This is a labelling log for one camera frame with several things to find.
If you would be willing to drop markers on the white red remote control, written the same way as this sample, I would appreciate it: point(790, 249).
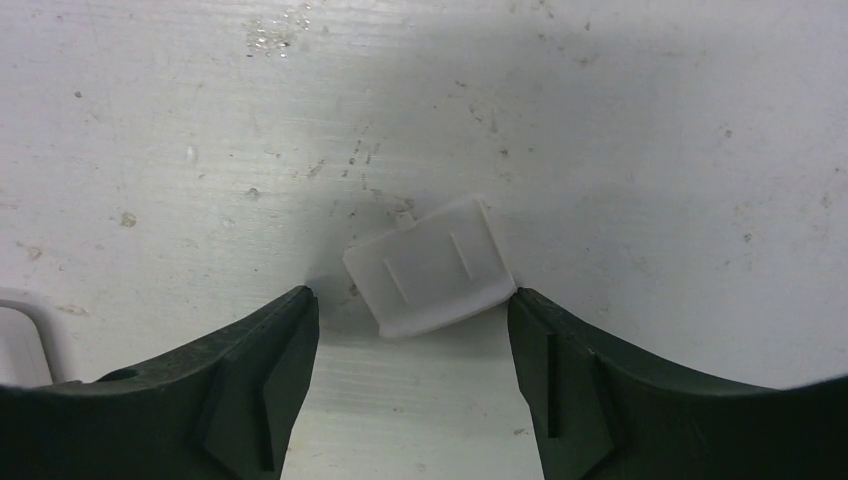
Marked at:
point(35, 343)

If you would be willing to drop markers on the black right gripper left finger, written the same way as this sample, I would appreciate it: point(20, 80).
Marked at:
point(220, 407)

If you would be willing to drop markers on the white battery compartment cover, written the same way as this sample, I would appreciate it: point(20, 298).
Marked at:
point(431, 272)

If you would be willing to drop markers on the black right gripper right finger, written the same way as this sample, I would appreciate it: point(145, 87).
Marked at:
point(603, 408)

